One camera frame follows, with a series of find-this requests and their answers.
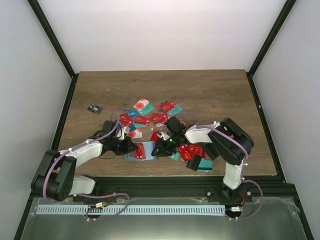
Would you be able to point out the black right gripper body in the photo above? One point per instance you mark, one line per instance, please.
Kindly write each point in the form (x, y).
(170, 147)

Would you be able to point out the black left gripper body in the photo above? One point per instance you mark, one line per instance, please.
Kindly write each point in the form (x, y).
(121, 149)

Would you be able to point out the red vip card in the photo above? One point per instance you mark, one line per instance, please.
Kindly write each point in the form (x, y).
(166, 106)
(140, 153)
(189, 151)

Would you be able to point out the blue leather card holder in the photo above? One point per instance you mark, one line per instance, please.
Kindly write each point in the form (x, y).
(149, 146)

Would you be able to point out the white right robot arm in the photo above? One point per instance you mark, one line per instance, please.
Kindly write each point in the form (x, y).
(195, 142)

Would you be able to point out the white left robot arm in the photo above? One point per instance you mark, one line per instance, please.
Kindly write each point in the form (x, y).
(55, 177)

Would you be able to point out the white red circle card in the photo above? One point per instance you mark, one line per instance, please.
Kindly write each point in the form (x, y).
(135, 134)

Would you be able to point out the small black card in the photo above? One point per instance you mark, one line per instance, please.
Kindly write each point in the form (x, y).
(96, 109)

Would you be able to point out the teal card with stripe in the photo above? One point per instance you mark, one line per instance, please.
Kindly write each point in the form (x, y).
(205, 166)

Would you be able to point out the light blue slotted rail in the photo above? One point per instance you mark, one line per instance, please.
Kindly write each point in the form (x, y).
(201, 210)

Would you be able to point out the black aluminium frame rail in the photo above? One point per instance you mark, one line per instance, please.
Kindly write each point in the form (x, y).
(184, 186)

